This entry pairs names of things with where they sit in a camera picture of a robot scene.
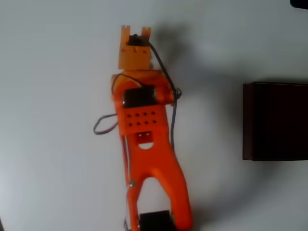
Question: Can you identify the dark brown open box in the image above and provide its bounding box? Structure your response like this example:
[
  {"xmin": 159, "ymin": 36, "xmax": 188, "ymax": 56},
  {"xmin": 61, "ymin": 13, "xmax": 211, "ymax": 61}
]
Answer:
[{"xmin": 242, "ymin": 81, "xmax": 308, "ymax": 161}]

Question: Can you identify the dark blue camera cable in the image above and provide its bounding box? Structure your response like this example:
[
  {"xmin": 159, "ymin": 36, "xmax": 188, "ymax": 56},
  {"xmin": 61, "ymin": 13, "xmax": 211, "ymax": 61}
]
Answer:
[{"xmin": 146, "ymin": 40, "xmax": 182, "ymax": 148}]

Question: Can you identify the purple looped wire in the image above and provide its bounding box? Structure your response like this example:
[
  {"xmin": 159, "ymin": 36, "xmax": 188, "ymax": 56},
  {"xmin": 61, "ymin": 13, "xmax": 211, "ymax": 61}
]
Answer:
[{"xmin": 93, "ymin": 114, "xmax": 120, "ymax": 135}]

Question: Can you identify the small black camera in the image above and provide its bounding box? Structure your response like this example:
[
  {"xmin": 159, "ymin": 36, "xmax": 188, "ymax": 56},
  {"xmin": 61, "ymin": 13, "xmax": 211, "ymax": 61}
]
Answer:
[{"xmin": 126, "ymin": 34, "xmax": 149, "ymax": 48}]

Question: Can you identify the black object at frame corner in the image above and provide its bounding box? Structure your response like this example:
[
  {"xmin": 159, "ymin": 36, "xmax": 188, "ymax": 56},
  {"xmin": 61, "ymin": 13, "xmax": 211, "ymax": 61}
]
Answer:
[{"xmin": 289, "ymin": 0, "xmax": 308, "ymax": 10}]

